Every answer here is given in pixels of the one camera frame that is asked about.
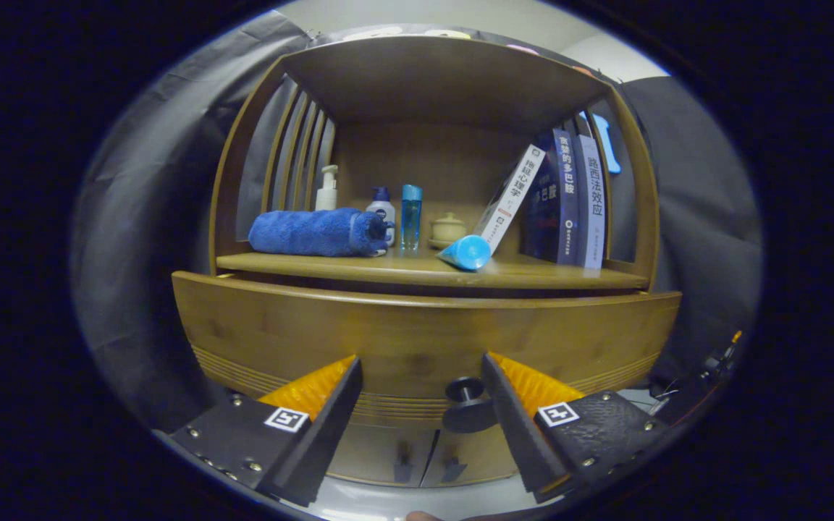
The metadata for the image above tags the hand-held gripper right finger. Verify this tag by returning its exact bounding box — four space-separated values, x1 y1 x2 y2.
481 352 671 504

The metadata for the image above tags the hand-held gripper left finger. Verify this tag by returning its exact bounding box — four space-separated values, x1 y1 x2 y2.
169 356 364 507

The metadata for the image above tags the wooden drawer with black knob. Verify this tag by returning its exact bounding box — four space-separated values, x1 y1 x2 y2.
171 271 683 435

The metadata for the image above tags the blue squeeze tube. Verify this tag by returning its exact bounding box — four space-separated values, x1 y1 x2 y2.
437 234 492 272

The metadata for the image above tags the wooden cabinet door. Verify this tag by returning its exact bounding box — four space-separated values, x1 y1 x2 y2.
421 425 526 487
327 423 438 487

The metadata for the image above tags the wooden countertop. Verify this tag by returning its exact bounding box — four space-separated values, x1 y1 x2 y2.
216 246 651 292

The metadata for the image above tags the wooden cabinet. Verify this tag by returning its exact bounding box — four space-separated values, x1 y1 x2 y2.
208 35 660 487

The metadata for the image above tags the rolled blue towel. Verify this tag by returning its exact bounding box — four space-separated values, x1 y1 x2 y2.
248 208 393 258

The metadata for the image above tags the black and orange device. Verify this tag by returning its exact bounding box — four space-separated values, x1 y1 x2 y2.
678 329 744 406

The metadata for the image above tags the beige lidded teacup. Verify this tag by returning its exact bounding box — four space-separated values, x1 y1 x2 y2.
429 212 468 250

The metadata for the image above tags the white book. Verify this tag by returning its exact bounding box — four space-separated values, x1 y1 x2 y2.
476 144 547 255

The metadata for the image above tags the dark blue book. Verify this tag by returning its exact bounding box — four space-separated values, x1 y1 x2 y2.
522 128 581 266

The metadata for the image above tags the light purple book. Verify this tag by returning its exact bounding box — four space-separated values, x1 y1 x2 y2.
575 135 607 270

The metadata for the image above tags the clear blue bottle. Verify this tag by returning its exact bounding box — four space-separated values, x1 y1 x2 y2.
400 184 424 253

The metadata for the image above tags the white bottle with blue cap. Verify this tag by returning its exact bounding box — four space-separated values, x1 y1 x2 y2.
366 187 397 247

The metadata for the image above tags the white pump bottle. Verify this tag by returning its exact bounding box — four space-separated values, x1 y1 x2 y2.
315 165 339 212

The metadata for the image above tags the black backdrop cloth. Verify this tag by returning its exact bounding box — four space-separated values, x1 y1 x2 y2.
69 11 765 435

